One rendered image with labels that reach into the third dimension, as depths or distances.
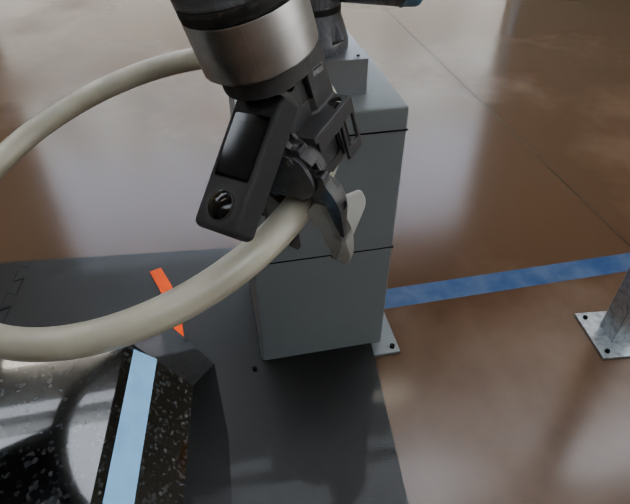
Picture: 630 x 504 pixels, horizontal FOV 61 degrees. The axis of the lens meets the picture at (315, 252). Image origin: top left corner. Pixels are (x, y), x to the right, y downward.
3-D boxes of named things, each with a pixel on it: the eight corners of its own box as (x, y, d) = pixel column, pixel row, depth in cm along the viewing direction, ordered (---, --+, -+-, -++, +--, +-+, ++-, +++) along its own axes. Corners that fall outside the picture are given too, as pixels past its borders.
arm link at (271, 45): (254, 33, 32) (148, 28, 37) (278, 102, 36) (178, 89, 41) (328, -36, 36) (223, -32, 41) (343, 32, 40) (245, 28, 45)
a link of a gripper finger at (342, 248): (392, 230, 53) (356, 157, 48) (364, 274, 50) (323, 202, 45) (367, 229, 55) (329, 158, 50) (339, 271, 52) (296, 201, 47)
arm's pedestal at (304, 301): (234, 273, 205) (204, 51, 150) (359, 256, 213) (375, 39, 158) (248, 378, 168) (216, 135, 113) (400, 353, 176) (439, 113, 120)
